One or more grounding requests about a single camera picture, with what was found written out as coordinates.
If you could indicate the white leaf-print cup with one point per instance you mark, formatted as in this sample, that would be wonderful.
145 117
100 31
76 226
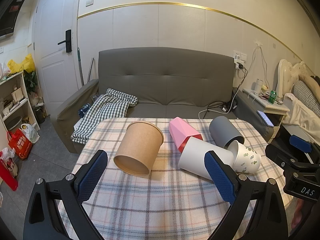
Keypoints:
246 157

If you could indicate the cream bed headboard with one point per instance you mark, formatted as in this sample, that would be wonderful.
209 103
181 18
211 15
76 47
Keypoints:
285 77

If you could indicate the white plastic bag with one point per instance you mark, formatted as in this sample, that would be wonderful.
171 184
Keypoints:
31 133

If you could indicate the white door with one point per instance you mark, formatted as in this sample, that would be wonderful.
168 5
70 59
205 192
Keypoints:
52 80

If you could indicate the white bedside table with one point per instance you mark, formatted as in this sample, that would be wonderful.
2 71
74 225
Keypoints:
275 110

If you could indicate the plaid tablecloth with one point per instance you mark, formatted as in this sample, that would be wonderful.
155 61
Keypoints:
150 200

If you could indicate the white shelf unit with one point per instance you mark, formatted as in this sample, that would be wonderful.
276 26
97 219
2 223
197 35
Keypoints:
21 85

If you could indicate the green checked cloth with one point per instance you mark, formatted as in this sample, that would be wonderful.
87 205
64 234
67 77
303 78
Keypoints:
105 110

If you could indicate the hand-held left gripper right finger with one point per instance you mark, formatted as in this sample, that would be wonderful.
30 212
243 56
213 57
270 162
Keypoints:
220 180

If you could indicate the grey basin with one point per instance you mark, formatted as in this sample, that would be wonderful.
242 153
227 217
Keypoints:
13 123

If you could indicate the smartphone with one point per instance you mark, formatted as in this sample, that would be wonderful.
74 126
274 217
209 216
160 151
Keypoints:
265 118

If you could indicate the white wall outlet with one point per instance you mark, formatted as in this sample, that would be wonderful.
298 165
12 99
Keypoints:
240 56

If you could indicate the white cylinder device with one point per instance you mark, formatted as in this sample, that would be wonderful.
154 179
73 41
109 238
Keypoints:
258 85

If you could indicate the yellow plastic bag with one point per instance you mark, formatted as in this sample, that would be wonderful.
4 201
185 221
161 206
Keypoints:
21 66

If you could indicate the green plant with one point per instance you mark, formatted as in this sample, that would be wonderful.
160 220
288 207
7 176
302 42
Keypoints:
30 81

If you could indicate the grey cup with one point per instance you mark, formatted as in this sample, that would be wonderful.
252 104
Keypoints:
222 130

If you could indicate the brown paper cup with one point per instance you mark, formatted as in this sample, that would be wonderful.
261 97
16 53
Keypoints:
140 147

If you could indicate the red paper bag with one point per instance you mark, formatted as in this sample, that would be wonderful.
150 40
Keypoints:
20 145

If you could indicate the pink faceted cup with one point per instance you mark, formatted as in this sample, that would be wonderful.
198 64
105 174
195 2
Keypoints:
182 131

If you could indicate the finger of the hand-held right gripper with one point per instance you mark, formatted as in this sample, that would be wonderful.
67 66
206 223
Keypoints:
280 155
300 143

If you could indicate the small blue box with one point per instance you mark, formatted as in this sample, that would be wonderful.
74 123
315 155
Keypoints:
84 110

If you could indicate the beige pillow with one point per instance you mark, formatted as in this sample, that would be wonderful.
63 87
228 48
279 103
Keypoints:
308 82

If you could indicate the red and white cartoon bag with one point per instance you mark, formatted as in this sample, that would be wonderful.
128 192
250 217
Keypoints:
7 170

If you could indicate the black wall-mounted appliance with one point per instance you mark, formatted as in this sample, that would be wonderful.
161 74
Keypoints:
10 10

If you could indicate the grey sofa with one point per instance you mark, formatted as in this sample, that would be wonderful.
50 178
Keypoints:
165 80

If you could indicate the striped pillow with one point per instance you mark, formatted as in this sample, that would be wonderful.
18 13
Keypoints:
306 97

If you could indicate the black waste bin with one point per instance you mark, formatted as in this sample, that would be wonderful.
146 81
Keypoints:
40 115

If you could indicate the plain white cup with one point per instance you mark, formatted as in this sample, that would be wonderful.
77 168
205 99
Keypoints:
195 155

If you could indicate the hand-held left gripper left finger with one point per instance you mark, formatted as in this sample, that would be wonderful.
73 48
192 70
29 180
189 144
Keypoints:
91 177

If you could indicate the metal pole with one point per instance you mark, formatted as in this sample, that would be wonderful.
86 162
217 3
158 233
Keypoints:
90 70

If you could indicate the power strip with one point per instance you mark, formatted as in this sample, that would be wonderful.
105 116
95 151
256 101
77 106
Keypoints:
230 106

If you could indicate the person's right hand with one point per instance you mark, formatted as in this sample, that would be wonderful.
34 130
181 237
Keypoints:
297 213

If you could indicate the white wall switch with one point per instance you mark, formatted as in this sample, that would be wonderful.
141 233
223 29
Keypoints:
89 1

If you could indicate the white plug charger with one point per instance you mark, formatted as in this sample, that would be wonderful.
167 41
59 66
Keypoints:
239 65

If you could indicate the white blanket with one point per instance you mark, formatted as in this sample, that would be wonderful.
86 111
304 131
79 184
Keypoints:
300 115

